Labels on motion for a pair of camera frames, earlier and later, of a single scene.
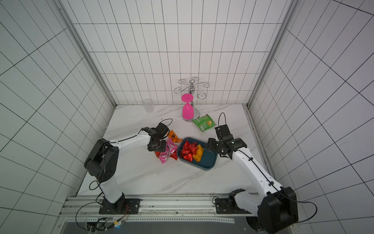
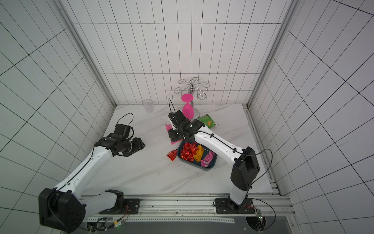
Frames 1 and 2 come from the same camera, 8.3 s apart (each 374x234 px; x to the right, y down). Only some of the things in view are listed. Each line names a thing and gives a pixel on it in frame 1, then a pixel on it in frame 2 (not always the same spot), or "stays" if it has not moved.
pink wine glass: (187, 109) stays
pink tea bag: (170, 146) to (169, 127)
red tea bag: (189, 148) stays
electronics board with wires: (102, 224) stays
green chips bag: (204, 123) stays
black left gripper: (149, 147) to (138, 144)
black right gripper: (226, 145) to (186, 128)
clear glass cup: (148, 105) stays
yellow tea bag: (198, 154) stays
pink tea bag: (164, 155) to (205, 162)
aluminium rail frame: (119, 209) stays
